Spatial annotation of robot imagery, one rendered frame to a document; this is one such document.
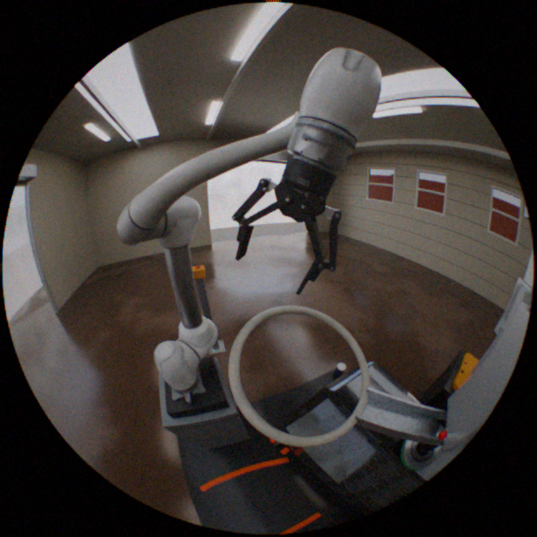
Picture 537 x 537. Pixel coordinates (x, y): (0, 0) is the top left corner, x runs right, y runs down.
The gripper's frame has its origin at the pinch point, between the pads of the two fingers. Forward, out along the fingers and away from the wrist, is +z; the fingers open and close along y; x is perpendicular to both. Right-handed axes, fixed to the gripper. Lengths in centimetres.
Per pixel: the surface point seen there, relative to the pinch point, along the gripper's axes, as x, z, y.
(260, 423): -21.0, 24.6, 15.7
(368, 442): -13, 47, 73
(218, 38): 126, -175, -192
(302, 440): -21.4, 24.6, 27.5
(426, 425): -12, 17, 72
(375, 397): -2, 25, 50
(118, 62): 42, -141, -293
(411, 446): -17, 32, 86
